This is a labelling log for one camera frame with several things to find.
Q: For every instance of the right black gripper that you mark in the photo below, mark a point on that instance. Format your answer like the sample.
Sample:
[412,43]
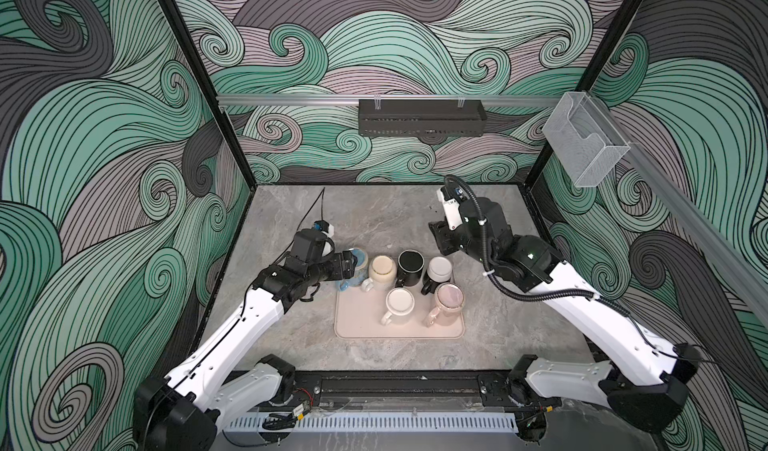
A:
[447,236]

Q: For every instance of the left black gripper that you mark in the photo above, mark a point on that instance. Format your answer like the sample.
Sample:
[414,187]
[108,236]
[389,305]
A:
[346,270]

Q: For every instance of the blue butterfly mug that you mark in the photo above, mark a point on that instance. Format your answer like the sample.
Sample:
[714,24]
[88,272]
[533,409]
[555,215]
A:
[360,272]

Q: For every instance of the cream speckled mug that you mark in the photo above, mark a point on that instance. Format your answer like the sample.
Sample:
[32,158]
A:
[382,272]

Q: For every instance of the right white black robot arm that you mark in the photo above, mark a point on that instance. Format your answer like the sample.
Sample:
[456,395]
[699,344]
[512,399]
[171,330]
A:
[643,377]

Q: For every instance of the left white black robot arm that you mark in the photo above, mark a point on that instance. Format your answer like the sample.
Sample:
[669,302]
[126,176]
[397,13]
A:
[194,402]

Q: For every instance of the black mug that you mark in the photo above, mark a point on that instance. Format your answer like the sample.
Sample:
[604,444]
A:
[410,264]

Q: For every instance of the pink iridescent mug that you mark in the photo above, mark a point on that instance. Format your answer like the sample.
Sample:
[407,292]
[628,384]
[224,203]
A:
[447,305]

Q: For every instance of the cream white mug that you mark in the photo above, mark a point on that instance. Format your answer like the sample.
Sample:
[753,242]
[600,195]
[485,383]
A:
[399,304]

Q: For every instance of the pink rectangular tray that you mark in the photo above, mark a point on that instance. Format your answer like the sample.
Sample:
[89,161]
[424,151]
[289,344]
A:
[376,309]

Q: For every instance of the small white black-handled mug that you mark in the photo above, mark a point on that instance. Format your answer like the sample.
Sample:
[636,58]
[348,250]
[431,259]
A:
[439,271]

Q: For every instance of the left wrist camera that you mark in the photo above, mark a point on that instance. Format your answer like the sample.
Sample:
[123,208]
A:
[328,230]

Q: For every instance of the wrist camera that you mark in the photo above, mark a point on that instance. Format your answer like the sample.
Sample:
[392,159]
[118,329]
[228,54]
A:
[328,230]
[451,200]

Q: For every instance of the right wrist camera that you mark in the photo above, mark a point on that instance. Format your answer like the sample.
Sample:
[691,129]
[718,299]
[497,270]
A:
[451,200]

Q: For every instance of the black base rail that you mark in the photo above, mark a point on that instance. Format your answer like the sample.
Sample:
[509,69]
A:
[501,388]

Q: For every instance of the black wall shelf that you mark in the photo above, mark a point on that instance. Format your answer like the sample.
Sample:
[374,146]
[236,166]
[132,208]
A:
[421,117]

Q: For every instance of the white slotted cable duct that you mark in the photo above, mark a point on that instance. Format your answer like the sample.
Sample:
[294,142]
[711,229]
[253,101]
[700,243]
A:
[449,422]

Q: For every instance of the clear acrylic wall holder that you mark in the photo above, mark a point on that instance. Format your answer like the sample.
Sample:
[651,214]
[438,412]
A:
[585,138]

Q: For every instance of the aluminium wall rail right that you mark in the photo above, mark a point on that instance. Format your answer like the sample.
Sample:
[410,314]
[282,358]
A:
[713,195]

